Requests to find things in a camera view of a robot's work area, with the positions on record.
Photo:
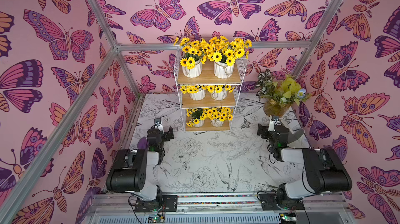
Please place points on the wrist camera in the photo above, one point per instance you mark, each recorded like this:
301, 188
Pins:
274, 120
158, 124

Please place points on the sunflower pot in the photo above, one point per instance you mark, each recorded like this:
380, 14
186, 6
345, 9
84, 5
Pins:
193, 56
195, 117
219, 92
224, 54
196, 92
218, 115

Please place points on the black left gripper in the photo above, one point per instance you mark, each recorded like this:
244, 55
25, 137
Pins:
168, 133

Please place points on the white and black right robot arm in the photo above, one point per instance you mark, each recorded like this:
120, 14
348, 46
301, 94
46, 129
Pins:
322, 170

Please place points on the green plant in glass vase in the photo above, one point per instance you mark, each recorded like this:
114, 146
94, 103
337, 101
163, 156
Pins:
280, 95

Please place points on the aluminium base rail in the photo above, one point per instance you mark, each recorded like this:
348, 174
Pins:
220, 208

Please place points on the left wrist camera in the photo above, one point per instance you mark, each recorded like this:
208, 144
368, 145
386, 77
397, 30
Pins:
158, 124

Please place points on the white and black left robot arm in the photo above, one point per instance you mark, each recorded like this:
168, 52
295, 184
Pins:
133, 172

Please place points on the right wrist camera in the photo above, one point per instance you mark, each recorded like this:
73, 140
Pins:
274, 120

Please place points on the white wire wooden shelf rack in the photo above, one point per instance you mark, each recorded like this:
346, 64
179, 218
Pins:
207, 77

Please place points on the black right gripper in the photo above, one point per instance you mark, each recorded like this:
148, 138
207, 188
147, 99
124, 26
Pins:
262, 131

